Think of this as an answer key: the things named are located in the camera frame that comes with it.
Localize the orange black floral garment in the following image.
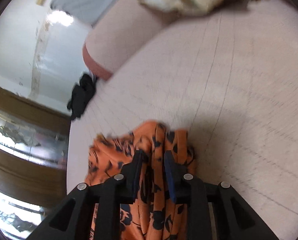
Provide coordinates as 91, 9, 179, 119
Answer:
85, 121, 196, 239

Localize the brown wooden glass cabinet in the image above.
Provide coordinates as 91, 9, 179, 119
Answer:
0, 87, 70, 239

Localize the pink checked bed mattress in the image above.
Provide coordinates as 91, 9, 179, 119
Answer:
67, 0, 298, 239

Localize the small tan wall plate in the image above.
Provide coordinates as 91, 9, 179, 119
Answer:
36, 0, 46, 6

